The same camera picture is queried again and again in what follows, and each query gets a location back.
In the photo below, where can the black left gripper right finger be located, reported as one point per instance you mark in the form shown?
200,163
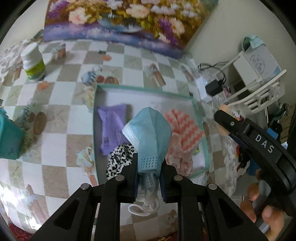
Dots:
180,190

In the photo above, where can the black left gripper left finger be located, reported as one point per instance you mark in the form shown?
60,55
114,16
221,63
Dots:
116,191

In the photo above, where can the floral pink scrunchie cloth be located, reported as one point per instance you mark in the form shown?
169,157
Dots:
178,157

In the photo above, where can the black white leopard scrunchie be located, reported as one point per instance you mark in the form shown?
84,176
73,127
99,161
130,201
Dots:
120,157

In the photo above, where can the pink white knitted cloth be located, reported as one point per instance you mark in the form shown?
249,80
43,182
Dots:
185,128

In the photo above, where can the purple wipes packet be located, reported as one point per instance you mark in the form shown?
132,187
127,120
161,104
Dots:
113,121

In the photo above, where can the white plastic rack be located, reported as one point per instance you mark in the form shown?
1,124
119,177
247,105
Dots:
255,97

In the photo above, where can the white green-rimmed shallow box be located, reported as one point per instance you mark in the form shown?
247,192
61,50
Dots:
135,99

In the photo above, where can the white power strip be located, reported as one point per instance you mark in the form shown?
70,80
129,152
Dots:
201,83

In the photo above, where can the black power adapter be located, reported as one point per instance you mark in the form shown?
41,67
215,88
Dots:
213,88

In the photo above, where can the white box on rack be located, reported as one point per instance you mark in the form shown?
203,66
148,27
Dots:
256,65

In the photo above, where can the teal plastic treasure box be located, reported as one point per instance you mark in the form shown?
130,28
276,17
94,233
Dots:
11,138

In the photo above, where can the white green-label pill bottle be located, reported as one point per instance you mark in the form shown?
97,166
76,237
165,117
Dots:
33,63

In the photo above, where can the floral painting canvas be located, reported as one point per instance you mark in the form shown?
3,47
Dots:
162,26

